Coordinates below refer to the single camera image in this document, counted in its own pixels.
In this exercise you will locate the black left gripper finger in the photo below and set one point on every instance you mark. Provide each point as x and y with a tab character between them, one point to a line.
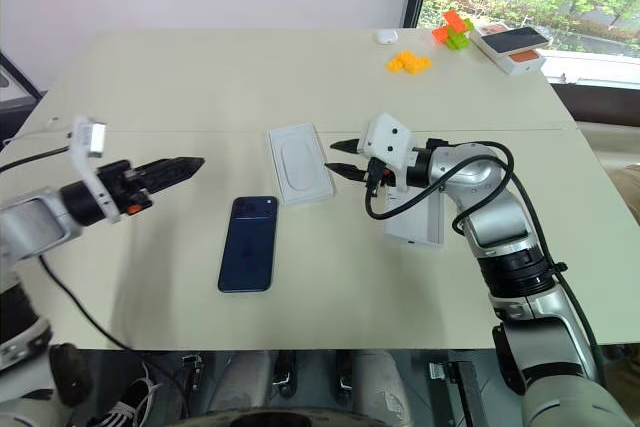
167	183
180	165

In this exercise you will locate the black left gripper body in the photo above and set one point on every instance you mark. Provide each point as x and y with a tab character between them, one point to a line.
117	184

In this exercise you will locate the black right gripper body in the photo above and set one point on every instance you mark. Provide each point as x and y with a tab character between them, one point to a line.
377	169

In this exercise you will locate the dark blue smartphone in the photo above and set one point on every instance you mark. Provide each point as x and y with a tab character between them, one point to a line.
247	247

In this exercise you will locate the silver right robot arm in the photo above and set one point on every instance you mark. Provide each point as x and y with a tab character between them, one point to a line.
500	207

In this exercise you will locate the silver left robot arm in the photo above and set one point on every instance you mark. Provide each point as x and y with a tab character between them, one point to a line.
35	222

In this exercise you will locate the phone box with orange print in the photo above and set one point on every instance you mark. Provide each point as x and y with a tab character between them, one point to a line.
522	61

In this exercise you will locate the phone box with black print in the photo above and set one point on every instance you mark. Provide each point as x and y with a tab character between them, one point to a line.
517	39

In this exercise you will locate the yellow-orange toy brick cluster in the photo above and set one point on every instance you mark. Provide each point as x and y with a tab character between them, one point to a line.
409	63

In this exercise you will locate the white earbuds case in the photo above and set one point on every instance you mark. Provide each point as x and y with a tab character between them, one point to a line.
386	36

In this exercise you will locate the orange toy brick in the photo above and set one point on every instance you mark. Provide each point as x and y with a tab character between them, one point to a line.
445	29

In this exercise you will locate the green toy brick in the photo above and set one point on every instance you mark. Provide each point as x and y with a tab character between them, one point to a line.
460	37

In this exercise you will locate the black clamp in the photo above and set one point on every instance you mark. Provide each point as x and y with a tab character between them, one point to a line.
284	372
345	377
191	366

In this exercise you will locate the black rounded pad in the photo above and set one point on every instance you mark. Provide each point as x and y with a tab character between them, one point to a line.
70	377

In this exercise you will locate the grey robot leg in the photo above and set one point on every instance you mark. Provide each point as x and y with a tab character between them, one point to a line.
242	382
382	387

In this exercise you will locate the black white sneaker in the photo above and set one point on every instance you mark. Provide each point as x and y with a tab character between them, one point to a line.
127	407

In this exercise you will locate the dark brown ledge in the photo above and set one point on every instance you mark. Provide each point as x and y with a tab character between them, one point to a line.
600	102

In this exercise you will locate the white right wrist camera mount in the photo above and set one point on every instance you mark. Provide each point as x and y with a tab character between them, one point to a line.
387	139

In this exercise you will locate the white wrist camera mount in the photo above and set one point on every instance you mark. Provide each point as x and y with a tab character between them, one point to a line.
387	139
82	162

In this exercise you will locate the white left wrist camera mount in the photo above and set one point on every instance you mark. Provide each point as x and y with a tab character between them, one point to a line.
82	162

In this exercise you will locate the black metal bracket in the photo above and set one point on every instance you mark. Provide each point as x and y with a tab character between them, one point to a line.
465	392

